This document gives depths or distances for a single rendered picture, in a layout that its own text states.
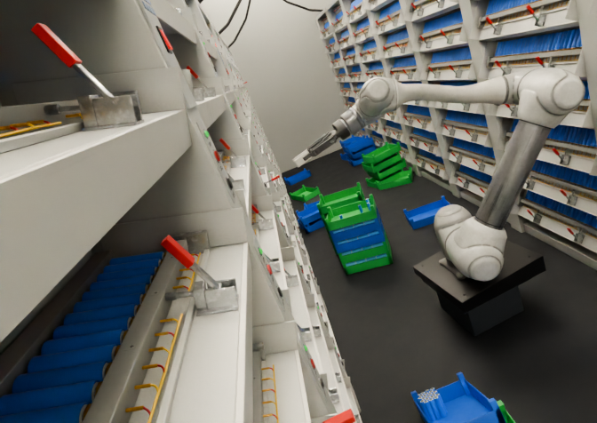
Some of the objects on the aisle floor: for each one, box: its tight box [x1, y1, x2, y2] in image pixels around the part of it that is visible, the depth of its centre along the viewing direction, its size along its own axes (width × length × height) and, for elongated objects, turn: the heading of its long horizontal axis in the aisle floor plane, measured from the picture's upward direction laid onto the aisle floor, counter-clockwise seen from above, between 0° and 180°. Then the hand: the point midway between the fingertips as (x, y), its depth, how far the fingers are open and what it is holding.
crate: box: [410, 371, 506, 423], centre depth 130 cm, size 30×20×8 cm
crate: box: [342, 239, 393, 275], centre depth 254 cm, size 30×20×8 cm
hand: (302, 158), depth 152 cm, fingers open, 3 cm apart
